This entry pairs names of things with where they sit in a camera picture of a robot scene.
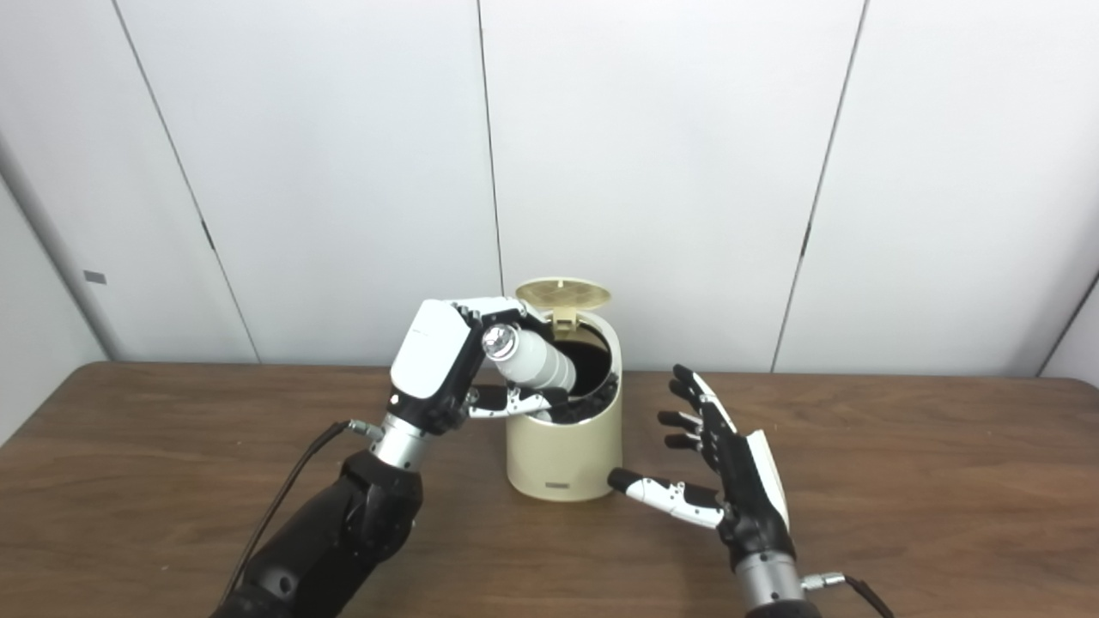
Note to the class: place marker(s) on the cream round bin lid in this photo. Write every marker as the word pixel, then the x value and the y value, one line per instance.
pixel 562 292

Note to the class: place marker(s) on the small grey wall tag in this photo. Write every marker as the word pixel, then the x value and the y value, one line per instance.
pixel 94 277

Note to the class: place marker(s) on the black wall panel clip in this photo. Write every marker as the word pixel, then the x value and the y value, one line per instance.
pixel 208 235
pixel 805 239

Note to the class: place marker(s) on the black bin liner bag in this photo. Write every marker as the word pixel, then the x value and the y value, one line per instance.
pixel 592 360

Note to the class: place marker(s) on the cream-colored round bin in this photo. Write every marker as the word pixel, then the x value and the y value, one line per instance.
pixel 562 459

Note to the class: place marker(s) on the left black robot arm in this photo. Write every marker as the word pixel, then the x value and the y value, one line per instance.
pixel 343 532

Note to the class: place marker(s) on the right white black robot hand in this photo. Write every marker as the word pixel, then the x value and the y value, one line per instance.
pixel 747 498

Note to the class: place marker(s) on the small white plastic bottle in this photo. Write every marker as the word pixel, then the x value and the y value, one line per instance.
pixel 537 359

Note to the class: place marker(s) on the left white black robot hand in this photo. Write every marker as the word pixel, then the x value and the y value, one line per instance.
pixel 434 352

